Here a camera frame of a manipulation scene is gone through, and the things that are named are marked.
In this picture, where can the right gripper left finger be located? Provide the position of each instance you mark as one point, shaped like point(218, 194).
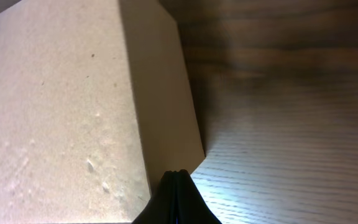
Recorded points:
point(161, 207)

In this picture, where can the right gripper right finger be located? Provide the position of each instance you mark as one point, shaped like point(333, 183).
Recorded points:
point(191, 208)

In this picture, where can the cardboard box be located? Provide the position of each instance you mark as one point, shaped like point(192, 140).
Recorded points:
point(95, 105)

